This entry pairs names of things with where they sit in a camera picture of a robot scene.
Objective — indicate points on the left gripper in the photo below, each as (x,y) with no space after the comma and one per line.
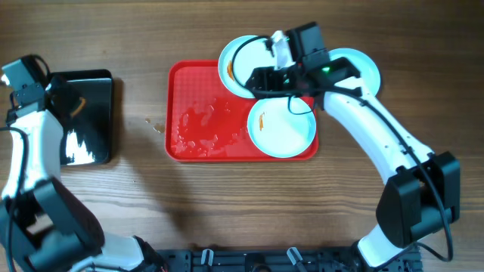
(71,91)

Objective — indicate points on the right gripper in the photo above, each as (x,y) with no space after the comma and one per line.
(266,82)

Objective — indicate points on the orange green sponge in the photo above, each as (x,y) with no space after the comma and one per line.
(78,108)

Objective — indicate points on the light blue plate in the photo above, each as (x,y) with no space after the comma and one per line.
(251,56)
(282,127)
(367,72)

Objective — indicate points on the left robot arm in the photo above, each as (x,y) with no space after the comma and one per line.
(44,227)

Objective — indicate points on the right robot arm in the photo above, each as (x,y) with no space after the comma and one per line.
(421,195)

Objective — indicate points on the red plastic tray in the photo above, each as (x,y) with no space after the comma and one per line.
(205,122)

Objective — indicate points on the black water basin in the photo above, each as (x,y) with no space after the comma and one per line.
(88,135)

